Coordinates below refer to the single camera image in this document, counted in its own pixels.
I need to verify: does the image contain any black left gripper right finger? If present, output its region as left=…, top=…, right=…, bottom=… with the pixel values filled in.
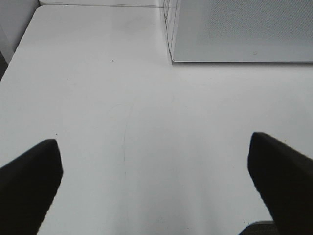
left=247, top=132, right=313, bottom=235

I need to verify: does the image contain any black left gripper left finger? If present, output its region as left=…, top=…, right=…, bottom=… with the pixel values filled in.
left=0, top=139, right=63, bottom=235

